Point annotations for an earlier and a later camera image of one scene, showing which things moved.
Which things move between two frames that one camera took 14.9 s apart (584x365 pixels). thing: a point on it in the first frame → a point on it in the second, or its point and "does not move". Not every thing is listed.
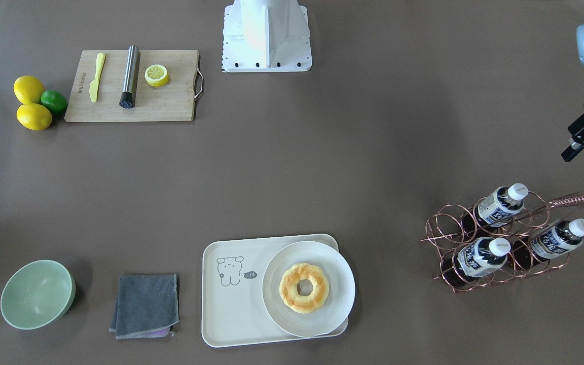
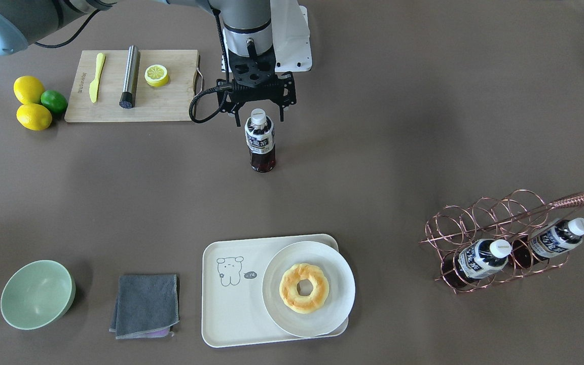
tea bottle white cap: x=518 y=191 → x=258 y=116
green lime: x=53 y=101 does not move
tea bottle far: x=477 y=257 does not move
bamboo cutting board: x=174 y=101 does not move
